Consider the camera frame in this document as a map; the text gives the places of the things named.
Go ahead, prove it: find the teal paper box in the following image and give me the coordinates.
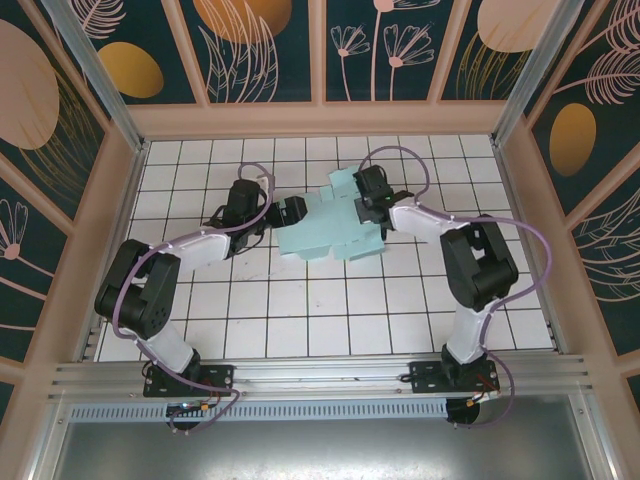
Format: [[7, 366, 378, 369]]
[[276, 168, 387, 262]]

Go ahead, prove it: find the grey metal sheet panel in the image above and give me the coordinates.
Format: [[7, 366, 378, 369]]
[[29, 392, 619, 480]]

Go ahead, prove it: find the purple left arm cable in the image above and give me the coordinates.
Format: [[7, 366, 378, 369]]
[[112, 163, 279, 436]]

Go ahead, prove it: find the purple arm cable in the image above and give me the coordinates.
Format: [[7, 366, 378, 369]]
[[359, 145, 555, 430], [112, 163, 279, 436]]

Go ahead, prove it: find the aluminium table side rail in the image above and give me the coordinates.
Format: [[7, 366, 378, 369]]
[[492, 142, 569, 354], [74, 139, 151, 364]]

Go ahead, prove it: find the aluminium mounting rail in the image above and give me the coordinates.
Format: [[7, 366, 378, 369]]
[[47, 353, 596, 401]]

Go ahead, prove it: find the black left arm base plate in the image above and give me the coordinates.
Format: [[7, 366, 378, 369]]
[[143, 363, 235, 399]]

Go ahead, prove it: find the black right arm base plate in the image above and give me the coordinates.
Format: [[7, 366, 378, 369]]
[[408, 359, 501, 397]]

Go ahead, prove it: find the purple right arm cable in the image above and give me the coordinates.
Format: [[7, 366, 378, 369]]
[[359, 145, 555, 430]]

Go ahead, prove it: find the slotted grey cable duct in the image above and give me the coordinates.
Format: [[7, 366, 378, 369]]
[[67, 398, 451, 422]]

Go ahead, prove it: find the aluminium frame post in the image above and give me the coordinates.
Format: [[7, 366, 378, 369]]
[[491, 0, 576, 147], [52, 0, 149, 154]]

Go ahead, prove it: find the red black power wire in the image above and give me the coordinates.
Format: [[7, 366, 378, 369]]
[[469, 374, 502, 407], [167, 394, 221, 419]]

